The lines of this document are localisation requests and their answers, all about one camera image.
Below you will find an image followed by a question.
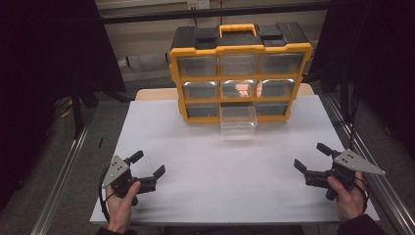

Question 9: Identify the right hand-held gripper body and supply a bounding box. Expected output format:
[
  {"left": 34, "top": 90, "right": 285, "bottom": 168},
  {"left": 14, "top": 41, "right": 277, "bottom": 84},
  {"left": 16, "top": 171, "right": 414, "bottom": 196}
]
[{"left": 303, "top": 149, "right": 387, "bottom": 202}]

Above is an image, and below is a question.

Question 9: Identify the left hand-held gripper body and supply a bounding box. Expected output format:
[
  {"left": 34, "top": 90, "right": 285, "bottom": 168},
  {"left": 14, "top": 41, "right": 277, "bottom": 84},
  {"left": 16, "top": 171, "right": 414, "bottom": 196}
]
[{"left": 101, "top": 155, "right": 158, "bottom": 208}]

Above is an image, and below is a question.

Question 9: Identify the person's right hand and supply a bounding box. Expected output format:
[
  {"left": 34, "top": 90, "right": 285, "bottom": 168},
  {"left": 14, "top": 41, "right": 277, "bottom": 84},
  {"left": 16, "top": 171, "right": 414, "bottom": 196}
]
[{"left": 326, "top": 171, "right": 367, "bottom": 223}]

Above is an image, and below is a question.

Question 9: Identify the person's left hand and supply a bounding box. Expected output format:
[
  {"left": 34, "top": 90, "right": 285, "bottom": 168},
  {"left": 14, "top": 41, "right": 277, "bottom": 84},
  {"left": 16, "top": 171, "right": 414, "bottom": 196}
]
[{"left": 105, "top": 180, "right": 142, "bottom": 234}]

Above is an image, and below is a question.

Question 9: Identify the white table sheet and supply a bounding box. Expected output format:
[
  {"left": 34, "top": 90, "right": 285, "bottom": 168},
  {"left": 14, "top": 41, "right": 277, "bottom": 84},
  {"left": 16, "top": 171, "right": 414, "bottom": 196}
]
[{"left": 89, "top": 94, "right": 381, "bottom": 226}]

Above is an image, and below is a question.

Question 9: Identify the clear plastic drawer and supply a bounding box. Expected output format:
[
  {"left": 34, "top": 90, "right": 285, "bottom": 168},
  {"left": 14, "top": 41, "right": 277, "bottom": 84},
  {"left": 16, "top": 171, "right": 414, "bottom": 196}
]
[{"left": 218, "top": 103, "right": 259, "bottom": 140}]

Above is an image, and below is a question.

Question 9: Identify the black curtain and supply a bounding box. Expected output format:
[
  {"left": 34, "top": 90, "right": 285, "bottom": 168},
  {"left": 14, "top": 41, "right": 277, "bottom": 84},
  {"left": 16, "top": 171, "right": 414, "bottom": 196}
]
[
  {"left": 307, "top": 0, "right": 415, "bottom": 162},
  {"left": 0, "top": 0, "right": 127, "bottom": 212}
]

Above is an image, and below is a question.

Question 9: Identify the set of clear organizer drawers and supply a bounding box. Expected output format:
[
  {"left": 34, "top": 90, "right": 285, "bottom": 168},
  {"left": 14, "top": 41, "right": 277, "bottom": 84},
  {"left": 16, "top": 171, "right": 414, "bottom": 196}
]
[{"left": 176, "top": 53, "right": 304, "bottom": 118}]

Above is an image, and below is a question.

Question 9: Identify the yellow black organizer cabinet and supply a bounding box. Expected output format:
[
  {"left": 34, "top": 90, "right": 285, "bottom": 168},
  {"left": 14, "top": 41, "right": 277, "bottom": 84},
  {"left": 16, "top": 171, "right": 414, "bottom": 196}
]
[{"left": 168, "top": 23, "right": 314, "bottom": 125}]

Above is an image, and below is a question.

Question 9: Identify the black horizontal bar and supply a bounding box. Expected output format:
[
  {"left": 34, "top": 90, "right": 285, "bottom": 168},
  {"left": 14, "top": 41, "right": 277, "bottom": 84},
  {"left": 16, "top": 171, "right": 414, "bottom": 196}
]
[{"left": 98, "top": 1, "right": 331, "bottom": 25}]

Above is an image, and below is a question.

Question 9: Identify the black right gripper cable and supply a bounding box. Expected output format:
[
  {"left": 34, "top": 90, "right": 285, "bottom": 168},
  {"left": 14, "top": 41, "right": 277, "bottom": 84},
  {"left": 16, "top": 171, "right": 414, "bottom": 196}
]
[{"left": 353, "top": 176, "right": 370, "bottom": 213}]

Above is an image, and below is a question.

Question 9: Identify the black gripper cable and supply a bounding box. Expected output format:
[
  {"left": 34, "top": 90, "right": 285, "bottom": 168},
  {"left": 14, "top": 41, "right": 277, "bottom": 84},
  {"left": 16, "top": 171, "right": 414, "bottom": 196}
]
[
  {"left": 98, "top": 170, "right": 115, "bottom": 223},
  {"left": 353, "top": 176, "right": 370, "bottom": 213}
]

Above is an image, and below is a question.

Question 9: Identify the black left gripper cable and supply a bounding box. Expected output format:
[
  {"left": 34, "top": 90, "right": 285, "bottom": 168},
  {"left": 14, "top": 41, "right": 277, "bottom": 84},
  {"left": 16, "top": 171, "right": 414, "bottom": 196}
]
[{"left": 98, "top": 170, "right": 115, "bottom": 223}]

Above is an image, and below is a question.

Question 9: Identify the metal floor rail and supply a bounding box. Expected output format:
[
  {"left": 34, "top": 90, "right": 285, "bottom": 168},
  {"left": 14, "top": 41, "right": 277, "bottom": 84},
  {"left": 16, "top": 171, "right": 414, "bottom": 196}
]
[
  {"left": 321, "top": 93, "right": 415, "bottom": 235},
  {"left": 29, "top": 109, "right": 96, "bottom": 235}
]

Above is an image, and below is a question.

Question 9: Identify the black stand post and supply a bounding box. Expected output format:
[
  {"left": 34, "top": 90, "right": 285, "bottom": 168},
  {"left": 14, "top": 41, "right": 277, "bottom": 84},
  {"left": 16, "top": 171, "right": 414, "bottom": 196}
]
[{"left": 69, "top": 72, "right": 85, "bottom": 139}]

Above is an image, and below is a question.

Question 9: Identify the yellow floor cable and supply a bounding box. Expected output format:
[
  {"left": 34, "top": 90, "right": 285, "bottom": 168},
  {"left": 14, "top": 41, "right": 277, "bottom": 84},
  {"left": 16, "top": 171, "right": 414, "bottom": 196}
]
[{"left": 59, "top": 97, "right": 75, "bottom": 119}]

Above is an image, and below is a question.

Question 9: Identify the white wall outlet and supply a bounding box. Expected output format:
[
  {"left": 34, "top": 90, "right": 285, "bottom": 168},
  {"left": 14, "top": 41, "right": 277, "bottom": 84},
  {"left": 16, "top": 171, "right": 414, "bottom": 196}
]
[{"left": 187, "top": 0, "right": 210, "bottom": 11}]

